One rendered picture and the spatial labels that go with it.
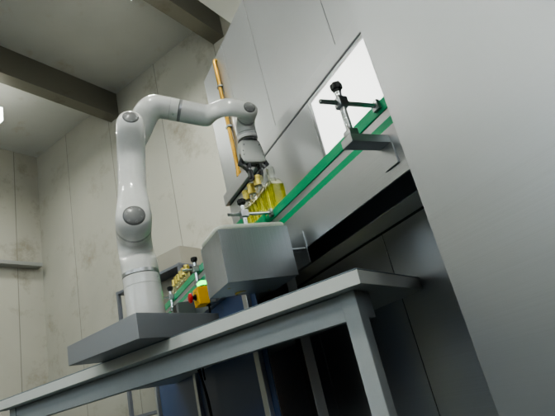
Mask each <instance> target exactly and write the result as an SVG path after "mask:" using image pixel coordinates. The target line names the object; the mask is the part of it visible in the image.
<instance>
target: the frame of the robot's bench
mask: <svg viewBox="0 0 555 416"><path fill-rule="evenodd" d="M375 317H376V315H375V312H374V309H373V306H372V301H371V298H370V295H369V293H368V292H361V291H356V290H352V291H348V292H345V293H343V294H341V295H339V296H337V297H335V298H333V299H330V300H326V301H323V302H320V303H318V304H315V305H312V306H309V307H306V308H304V309H301V310H297V311H294V312H292V313H290V314H285V315H283V316H280V317H277V318H275V319H271V320H269V321H266V322H263V323H261V324H256V325H254V326H251V327H249V328H246V329H242V330H240V331H237V332H234V333H231V334H228V335H225V336H223V337H220V338H216V339H213V340H211V341H209V342H206V343H202V344H199V345H196V346H194V347H190V348H188V349H185V350H182V351H180V352H175V353H173V354H170V355H168V356H166V357H161V358H159V359H156V360H153V361H151V362H147V363H145V364H142V365H139V366H135V367H132V368H130V369H128V370H125V371H121V372H118V373H116V374H113V375H110V376H107V377H104V378H102V379H99V380H96V381H92V382H89V383H87V384H85V385H81V386H78V387H75V388H73V389H70V390H66V391H64V392H61V393H58V394H56V395H51V396H49V397H47V398H44V399H40V400H37V401H35V402H32V403H29V404H26V405H23V406H21V407H16V408H13V409H10V416H50V415H53V414H57V413H61V412H64V411H66V410H69V409H74V408H77V407H79V406H82V405H85V404H90V403H92V402H95V401H99V400H101V399H105V398H109V397H112V396H114V395H119V394H122V393H125V392H127V391H130V390H135V389H138V388H140V387H143V386H147V385H151V384H153V383H156V382H160V381H164V380H167V379H169V378H173V377H175V376H180V375H183V374H186V373H188V372H191V371H196V370H199V369H202V368H204V367H207V366H212V365H215V364H217V363H221V362H225V361H228V360H230V359H234V358H237V357H241V356H243V355H247V354H250V353H252V352H257V351H260V350H263V349H265V348H268V347H273V346H276V345H278V344H281V343H286V342H289V341H292V340H294V339H298V338H302V337H305V336H308V335H311V334H313V333H318V332H321V331H324V330H326V329H331V328H334V327H337V326H340V325H342V324H347V326H348V330H349V335H350V338H351V342H352V344H353V350H354V353H355V357H356V359H357V363H358V368H359V371H360V375H361V377H362V381H363V386H364V389H365V393H366V396H367V399H368V404H369V408H370V411H371V414H372V416H397V413H396V408H395V405H394V402H393V399H392V397H391V392H390V388H389V385H388V382H387V378H386V374H385V371H384V368H383V365H382V360H381V357H380V354H379V351H378V348H377V343H376V340H375V337H374V334H373V331H372V326H371V323H370V319H372V318H375Z"/></svg>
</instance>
